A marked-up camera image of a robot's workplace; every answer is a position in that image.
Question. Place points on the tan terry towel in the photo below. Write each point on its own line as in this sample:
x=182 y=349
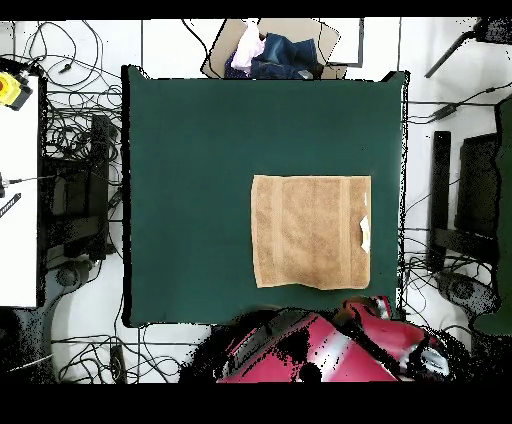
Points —
x=312 y=232

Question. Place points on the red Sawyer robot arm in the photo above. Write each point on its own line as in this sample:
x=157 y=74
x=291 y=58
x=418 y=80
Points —
x=352 y=356

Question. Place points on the dark green table cloth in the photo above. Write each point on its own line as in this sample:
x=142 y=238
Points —
x=180 y=200

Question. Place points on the dark blue jeans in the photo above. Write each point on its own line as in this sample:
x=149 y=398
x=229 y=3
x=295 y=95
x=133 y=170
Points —
x=288 y=56

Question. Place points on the pale pink garment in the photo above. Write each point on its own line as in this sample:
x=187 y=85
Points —
x=246 y=48

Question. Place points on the black chair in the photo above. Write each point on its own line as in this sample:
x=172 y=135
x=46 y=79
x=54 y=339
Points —
x=442 y=180
x=98 y=160

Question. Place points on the cardboard box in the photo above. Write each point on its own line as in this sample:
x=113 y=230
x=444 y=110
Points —
x=288 y=26

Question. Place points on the black power strip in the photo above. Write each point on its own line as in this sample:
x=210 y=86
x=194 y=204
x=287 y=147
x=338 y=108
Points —
x=118 y=364

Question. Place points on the white desk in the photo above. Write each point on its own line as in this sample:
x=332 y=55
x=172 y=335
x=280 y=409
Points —
x=18 y=240

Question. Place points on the black strip with marks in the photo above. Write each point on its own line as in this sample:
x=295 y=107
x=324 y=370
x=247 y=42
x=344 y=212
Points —
x=10 y=204

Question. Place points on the dark green fabric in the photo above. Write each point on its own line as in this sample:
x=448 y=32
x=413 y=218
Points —
x=504 y=200

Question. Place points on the yellow emergency stop box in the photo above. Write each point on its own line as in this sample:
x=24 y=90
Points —
x=10 y=90

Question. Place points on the black stand pole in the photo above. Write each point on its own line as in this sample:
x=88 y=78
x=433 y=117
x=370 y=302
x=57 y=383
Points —
x=496 y=30

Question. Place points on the dark metal frame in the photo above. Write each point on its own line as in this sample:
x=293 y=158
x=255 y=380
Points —
x=361 y=40

